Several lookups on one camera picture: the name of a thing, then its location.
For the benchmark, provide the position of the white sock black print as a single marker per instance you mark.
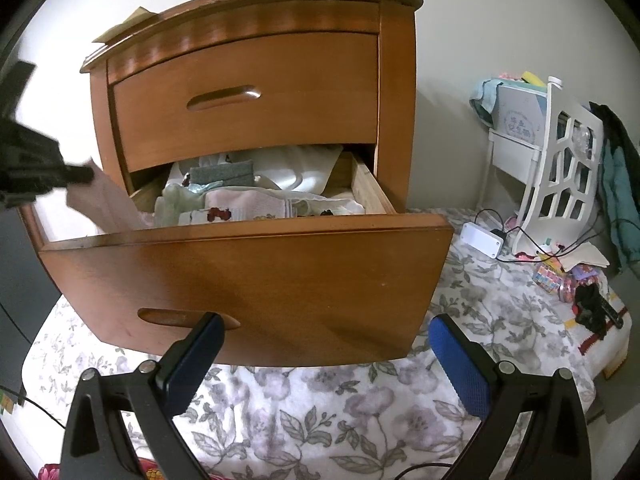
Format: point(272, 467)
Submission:
point(330, 207)

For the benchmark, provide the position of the wooden drawer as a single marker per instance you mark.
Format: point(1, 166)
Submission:
point(250, 125)
point(250, 285)

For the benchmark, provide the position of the dark cabinet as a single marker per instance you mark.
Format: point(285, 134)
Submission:
point(20, 310)

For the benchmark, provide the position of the colourful cube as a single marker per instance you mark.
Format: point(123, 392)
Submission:
point(547, 276)

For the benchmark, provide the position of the white cloth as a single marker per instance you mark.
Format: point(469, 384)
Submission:
point(300, 170)

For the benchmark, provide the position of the white storage box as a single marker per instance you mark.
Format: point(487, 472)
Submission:
point(520, 115)

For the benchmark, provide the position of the grey cloth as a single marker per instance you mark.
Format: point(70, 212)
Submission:
point(222, 172)

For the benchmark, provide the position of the pink printed cloth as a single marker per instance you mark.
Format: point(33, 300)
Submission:
point(250, 202)

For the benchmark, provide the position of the beige paper sheet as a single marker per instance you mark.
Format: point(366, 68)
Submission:
point(590, 257)

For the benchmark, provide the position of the wooden drawer closed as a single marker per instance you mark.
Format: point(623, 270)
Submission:
point(250, 125)

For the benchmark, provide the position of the pink candy jar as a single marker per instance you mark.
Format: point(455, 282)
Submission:
point(575, 280)

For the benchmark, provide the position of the teal garment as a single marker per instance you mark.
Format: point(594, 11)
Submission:
point(620, 200)

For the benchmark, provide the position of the pale pink cloth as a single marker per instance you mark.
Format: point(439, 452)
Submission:
point(107, 200)

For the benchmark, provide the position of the yellow sponge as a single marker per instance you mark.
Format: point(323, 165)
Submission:
point(532, 81)

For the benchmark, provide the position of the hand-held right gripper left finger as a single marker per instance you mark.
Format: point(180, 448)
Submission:
point(195, 360)

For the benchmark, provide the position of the white lattice rack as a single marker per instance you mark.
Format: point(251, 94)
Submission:
point(555, 110)

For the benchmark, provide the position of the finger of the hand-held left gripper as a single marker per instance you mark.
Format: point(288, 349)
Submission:
point(77, 175)

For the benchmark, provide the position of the teal cloth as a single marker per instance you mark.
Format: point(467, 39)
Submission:
point(482, 102)

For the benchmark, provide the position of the red floral blanket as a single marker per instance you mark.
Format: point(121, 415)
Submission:
point(50, 472)

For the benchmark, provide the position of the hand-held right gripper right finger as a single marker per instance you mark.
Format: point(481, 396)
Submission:
point(460, 365)

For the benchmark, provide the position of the dark jacket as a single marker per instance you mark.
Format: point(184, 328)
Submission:
point(612, 120)

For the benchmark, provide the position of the white power box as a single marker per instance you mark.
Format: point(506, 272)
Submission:
point(480, 240)

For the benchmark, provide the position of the wooden nightstand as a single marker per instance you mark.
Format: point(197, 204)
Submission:
point(250, 15)

